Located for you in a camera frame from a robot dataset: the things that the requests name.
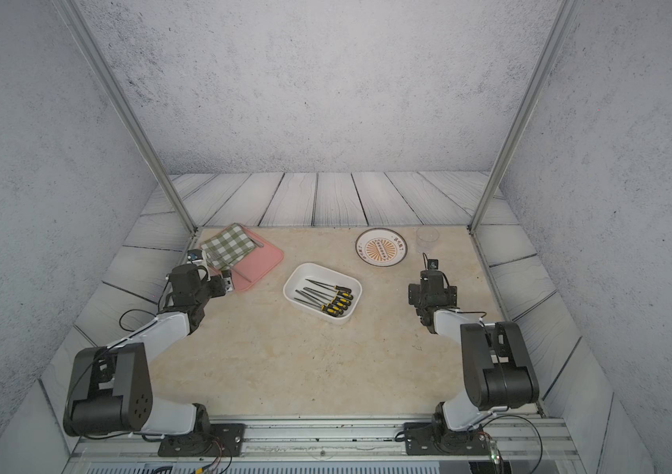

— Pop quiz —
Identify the clear glass cup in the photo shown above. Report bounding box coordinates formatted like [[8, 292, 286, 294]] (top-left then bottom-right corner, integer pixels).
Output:
[[415, 226, 440, 254]]

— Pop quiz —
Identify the right aluminium frame post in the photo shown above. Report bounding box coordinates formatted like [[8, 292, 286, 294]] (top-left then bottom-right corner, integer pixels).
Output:
[[468, 0, 582, 236]]

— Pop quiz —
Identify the left aluminium frame post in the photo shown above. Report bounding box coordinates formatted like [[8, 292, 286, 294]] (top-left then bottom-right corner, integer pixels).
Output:
[[54, 0, 198, 236]]

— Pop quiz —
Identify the pink cutting board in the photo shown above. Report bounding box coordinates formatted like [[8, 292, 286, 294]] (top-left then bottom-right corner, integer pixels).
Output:
[[211, 224, 284, 292]]

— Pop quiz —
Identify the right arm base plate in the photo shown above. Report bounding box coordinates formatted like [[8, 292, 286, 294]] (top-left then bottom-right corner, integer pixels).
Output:
[[393, 423, 490, 456]]

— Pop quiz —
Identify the white plastic storage box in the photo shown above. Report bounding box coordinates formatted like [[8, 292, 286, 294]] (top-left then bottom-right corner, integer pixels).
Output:
[[283, 263, 364, 325]]

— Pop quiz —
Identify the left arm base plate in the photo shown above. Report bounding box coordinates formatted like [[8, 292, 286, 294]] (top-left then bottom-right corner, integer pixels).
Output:
[[158, 423, 246, 458]]

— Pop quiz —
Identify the aluminium front rail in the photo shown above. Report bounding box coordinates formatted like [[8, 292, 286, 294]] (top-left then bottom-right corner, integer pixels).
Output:
[[64, 414, 585, 473]]

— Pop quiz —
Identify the green checkered cloth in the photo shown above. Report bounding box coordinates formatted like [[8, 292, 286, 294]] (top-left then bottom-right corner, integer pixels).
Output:
[[201, 223, 257, 271]]

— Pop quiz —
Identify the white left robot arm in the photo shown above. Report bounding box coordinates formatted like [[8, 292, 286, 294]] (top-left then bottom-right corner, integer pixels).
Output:
[[63, 263, 233, 438]]

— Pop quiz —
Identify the round patterned plate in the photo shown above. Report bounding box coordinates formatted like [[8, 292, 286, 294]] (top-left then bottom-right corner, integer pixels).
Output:
[[355, 228, 408, 268]]

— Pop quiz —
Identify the file tool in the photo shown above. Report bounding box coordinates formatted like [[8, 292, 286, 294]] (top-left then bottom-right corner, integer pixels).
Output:
[[306, 278, 352, 294], [302, 288, 352, 308], [296, 290, 345, 315], [310, 288, 354, 301], [296, 298, 343, 317]]

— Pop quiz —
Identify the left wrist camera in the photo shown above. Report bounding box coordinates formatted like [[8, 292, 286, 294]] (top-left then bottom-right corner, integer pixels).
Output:
[[186, 249, 205, 266]]

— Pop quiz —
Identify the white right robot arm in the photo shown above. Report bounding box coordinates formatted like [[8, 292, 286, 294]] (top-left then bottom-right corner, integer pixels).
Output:
[[408, 270, 541, 438]]

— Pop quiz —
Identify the aluminium frame post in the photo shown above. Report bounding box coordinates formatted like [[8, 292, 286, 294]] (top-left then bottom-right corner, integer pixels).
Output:
[[54, 0, 198, 236], [468, 0, 582, 236]]

